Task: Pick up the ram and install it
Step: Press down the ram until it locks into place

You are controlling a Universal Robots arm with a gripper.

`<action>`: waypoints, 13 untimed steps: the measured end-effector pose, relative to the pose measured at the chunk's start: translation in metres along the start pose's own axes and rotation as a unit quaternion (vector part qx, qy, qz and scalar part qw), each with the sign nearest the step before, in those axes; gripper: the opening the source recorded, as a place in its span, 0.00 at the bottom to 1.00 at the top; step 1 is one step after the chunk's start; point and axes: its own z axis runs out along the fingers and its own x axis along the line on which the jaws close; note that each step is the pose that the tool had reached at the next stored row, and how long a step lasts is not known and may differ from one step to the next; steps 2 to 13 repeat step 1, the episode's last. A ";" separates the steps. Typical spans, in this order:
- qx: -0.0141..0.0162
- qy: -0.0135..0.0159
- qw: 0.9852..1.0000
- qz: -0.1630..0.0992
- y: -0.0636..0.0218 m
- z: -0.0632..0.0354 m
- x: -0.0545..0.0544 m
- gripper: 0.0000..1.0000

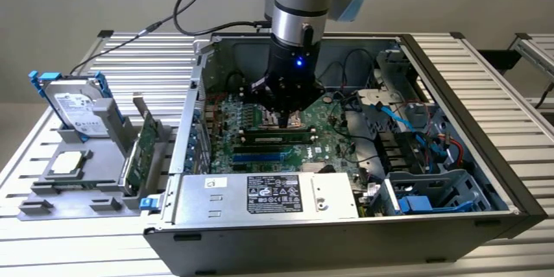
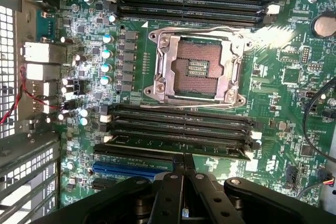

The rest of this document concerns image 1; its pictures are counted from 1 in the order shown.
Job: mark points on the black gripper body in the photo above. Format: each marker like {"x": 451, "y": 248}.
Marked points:
{"x": 287, "y": 82}

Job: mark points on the green RAM stick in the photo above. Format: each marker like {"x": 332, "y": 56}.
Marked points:
{"x": 268, "y": 140}

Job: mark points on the black RAM slot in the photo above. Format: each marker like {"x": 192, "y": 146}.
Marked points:
{"x": 255, "y": 150}

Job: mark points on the blue RAM slot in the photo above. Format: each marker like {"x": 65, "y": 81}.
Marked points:
{"x": 255, "y": 158}

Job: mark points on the silver CPU socket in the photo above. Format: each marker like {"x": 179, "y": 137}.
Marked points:
{"x": 269, "y": 118}

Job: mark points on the green motherboard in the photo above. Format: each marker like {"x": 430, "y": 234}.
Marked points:
{"x": 328, "y": 134}

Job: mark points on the round coin battery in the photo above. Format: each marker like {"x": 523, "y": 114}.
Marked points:
{"x": 327, "y": 98}

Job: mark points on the silver chipset heatsink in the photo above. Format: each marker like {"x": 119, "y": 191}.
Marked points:
{"x": 317, "y": 168}

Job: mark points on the grey drive cage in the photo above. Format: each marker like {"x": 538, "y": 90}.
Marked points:
{"x": 391, "y": 76}

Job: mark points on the grey power supply unit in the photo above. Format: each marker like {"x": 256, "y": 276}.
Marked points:
{"x": 268, "y": 197}

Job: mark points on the black case fan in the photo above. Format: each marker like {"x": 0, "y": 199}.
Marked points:
{"x": 400, "y": 153}

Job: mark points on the green graphics card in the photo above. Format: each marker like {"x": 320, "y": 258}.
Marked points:
{"x": 144, "y": 147}

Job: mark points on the grey disk bay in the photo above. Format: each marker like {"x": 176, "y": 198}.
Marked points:
{"x": 432, "y": 189}

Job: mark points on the black open PC case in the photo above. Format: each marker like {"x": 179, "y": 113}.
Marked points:
{"x": 328, "y": 244}

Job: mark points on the blue case latch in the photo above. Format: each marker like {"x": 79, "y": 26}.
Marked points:
{"x": 148, "y": 204}

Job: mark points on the grey parts rack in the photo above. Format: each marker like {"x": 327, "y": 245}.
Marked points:
{"x": 104, "y": 189}

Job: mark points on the silver hard disk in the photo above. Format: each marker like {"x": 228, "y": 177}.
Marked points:
{"x": 75, "y": 105}

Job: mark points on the silver CPU chip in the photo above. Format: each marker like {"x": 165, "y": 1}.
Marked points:
{"x": 64, "y": 162}

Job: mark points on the metal slat side table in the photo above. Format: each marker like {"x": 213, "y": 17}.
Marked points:
{"x": 536, "y": 50}

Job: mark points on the blue disk bracket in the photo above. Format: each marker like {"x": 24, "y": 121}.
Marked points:
{"x": 103, "y": 85}

